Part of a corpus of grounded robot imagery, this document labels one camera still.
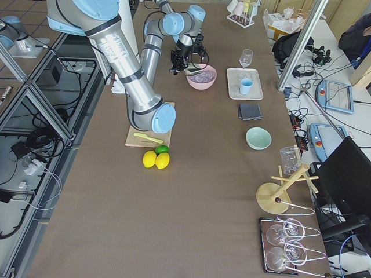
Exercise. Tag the blue teach pendant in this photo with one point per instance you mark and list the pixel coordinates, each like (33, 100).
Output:
(325, 139)
(335, 96)

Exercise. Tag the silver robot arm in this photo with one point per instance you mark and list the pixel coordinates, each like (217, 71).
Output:
(100, 21)

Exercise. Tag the upside-down wine glass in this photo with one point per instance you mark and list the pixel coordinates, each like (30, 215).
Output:
(286, 258)
(283, 231)

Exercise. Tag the yellow plastic knife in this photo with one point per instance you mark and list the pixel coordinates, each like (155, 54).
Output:
(145, 136)

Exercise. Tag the black glass holder tray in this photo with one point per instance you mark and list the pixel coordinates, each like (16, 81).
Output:
(313, 254)

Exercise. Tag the light blue cup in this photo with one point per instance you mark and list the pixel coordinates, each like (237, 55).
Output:
(245, 86)

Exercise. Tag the wooden cutting board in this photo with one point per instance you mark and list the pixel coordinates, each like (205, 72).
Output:
(139, 140)

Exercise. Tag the black monitor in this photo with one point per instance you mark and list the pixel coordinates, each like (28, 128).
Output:
(344, 181)

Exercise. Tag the cream serving tray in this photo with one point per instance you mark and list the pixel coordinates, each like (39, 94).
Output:
(234, 75)

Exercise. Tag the pink bowl of ice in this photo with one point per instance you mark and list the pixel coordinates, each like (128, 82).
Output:
(203, 80)

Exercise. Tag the green lime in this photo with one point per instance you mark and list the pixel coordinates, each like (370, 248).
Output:
(161, 149)

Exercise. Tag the wooden cup tree stand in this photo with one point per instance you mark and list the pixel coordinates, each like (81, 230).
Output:
(273, 198)

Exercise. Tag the wire rack with cups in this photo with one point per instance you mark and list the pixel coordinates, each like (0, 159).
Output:
(243, 12)

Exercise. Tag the green ceramic bowl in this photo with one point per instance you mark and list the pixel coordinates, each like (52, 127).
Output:
(258, 138)

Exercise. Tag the aluminium frame post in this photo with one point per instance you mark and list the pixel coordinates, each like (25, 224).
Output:
(313, 17)

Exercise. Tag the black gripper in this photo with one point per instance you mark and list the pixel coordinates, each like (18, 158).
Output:
(179, 55)

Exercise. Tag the yellow lemon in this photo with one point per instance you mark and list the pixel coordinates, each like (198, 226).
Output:
(149, 158)
(162, 160)

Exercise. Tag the clear wine glass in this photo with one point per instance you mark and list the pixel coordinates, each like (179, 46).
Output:
(246, 58)

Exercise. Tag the metal ice scoop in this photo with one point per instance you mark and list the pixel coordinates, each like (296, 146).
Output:
(192, 70)

